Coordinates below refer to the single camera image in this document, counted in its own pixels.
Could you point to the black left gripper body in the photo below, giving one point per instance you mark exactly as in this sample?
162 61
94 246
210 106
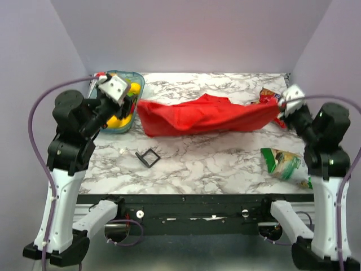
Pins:
126 107

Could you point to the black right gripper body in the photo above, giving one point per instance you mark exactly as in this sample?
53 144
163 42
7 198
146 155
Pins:
298 120

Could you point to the red t-shirt garment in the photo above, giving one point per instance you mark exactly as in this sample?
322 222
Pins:
206 114

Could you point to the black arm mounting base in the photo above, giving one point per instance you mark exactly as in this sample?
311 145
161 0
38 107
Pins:
205 214

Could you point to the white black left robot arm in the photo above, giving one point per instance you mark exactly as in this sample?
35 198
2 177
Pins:
61 241

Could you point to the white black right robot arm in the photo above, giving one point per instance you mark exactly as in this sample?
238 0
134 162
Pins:
325 247

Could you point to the yellow orange fruit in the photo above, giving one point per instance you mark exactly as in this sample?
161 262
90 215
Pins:
135 88

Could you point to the clear teal fruit tray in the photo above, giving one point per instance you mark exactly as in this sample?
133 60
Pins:
137 81

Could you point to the yellow lemon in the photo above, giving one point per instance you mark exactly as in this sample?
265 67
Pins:
115 123

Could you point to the red cookie snack bag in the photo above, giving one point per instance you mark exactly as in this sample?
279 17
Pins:
265 96

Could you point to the green chips snack bag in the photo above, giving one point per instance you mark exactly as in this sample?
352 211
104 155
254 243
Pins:
287 166

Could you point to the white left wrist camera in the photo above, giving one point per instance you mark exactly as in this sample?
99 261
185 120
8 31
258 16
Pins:
114 87

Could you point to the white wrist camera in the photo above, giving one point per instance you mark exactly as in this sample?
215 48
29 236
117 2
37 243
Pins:
290 101
114 87

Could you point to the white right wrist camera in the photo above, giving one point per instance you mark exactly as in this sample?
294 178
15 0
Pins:
290 101

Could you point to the black square frame stand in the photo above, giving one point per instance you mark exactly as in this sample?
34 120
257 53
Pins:
148 158

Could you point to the aluminium rail frame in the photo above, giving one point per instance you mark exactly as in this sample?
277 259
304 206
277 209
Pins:
203 252

